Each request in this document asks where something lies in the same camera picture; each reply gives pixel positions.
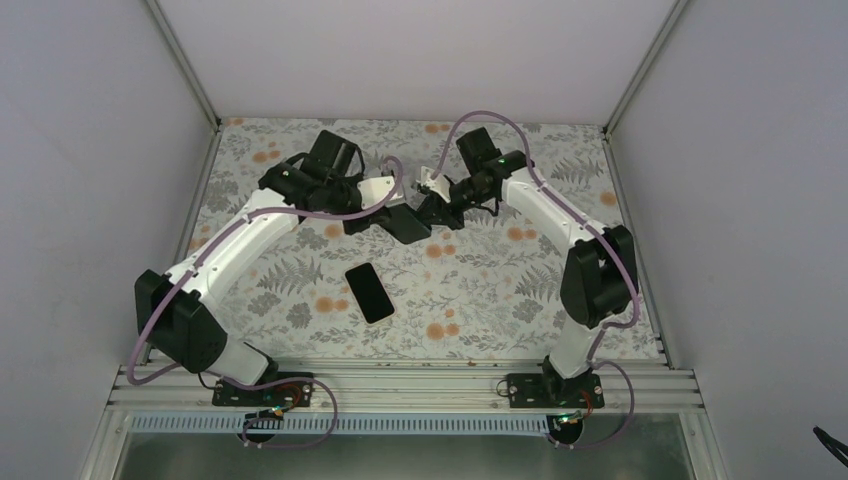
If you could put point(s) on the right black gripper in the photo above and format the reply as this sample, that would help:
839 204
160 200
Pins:
432 204

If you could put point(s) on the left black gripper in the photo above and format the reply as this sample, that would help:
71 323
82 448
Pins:
351 225

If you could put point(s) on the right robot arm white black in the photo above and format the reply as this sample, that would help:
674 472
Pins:
600 277

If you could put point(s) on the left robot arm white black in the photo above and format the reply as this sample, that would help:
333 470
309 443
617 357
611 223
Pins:
176 309

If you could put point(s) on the phone with beige case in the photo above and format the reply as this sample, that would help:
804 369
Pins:
369 292

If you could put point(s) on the floral patterned table mat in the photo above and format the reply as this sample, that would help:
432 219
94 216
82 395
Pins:
487 292

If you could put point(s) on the black object at edge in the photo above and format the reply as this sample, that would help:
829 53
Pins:
835 447

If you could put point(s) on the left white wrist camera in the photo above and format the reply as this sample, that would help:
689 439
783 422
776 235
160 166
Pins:
385 188

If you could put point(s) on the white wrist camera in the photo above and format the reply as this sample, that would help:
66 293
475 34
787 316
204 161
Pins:
385 188
430 182

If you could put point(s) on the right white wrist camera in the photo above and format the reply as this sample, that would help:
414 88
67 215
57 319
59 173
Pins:
430 182

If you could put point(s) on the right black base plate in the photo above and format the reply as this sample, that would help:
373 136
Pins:
537 390

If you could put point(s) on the white slotted cable duct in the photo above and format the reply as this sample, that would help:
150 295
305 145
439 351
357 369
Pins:
346 424

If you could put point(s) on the aluminium mounting rail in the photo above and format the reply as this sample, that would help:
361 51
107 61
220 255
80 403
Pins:
426 386

